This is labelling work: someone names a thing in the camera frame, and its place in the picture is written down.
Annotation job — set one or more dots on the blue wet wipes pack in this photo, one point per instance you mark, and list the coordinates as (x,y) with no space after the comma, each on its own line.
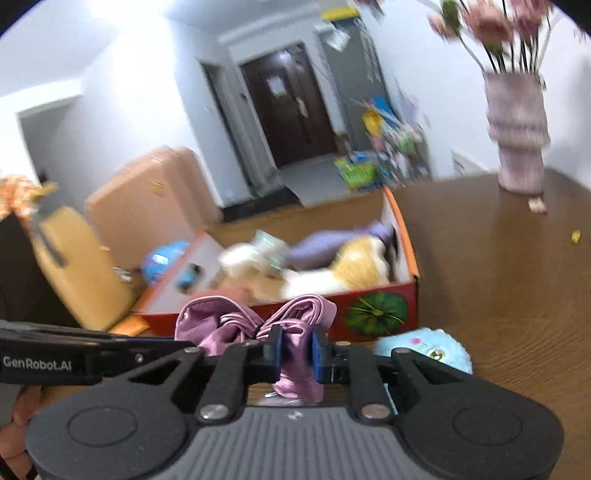
(161,263)

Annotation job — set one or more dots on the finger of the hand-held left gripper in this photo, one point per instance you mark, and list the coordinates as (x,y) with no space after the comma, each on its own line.
(138,345)

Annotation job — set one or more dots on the lavender knit cloth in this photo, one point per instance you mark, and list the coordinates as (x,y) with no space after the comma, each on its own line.
(323,244)

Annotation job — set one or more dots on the grey refrigerator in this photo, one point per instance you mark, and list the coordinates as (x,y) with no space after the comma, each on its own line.
(351,69)

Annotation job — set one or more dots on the yellow box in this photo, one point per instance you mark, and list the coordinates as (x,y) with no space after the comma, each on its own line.
(339,14)

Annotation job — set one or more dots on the orange patterned wrapping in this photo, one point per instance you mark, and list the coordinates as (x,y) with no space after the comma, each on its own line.
(23,194)

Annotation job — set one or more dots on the pink suitcase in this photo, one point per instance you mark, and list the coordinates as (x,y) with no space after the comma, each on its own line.
(152,198)

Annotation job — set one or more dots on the dried rose bouquet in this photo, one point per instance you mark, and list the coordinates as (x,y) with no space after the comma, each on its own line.
(489,23)

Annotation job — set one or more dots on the red cardboard box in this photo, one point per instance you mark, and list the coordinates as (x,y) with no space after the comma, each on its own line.
(411,300)

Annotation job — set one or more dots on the dark wooden door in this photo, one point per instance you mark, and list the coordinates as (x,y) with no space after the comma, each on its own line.
(286,124)

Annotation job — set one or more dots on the clear plastic sleeve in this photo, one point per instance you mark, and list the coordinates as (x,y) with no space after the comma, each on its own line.
(338,37)

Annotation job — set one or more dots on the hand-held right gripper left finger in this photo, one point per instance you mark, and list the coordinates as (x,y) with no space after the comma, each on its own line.
(276,353)

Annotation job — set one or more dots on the fallen dried petal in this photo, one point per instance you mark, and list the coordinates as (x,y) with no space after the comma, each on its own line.
(538,205)

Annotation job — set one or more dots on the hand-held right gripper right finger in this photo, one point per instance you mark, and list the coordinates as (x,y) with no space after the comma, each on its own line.
(318,355)

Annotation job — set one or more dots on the black paper bag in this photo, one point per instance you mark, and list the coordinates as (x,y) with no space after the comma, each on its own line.
(23,277)

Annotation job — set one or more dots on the green toy box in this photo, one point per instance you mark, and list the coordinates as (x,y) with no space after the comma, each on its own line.
(360,173)

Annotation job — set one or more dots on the white and yellow alpaca plush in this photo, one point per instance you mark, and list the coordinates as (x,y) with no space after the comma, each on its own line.
(355,272)

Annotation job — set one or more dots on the scattered yellow flower buds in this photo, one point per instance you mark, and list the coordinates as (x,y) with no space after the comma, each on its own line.
(576,236)

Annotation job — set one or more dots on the light blue plush toy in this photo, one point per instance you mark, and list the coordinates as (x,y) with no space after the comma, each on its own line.
(425,344)

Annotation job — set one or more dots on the pink ceramic vase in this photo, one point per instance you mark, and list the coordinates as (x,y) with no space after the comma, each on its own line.
(517,138)

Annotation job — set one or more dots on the person's left hand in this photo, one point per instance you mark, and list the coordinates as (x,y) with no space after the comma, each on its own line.
(14,415)

